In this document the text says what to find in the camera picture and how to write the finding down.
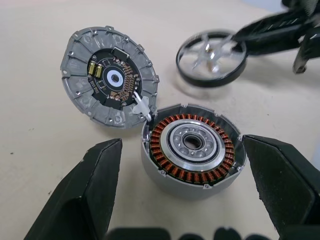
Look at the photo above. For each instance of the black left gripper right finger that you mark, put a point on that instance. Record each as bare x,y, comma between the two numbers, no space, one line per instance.
285,185

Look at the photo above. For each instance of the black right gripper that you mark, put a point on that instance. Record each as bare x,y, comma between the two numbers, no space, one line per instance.
302,4

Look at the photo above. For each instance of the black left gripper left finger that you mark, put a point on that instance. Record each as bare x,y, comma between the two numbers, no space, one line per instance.
82,195

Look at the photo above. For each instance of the black rimmed spoked rotor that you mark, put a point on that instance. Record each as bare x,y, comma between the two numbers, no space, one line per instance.
208,51

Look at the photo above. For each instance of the silver round motor lid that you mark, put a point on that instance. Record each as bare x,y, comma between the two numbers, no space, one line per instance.
75,67

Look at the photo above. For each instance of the motor stator with copper windings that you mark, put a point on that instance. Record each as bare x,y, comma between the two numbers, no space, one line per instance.
175,188

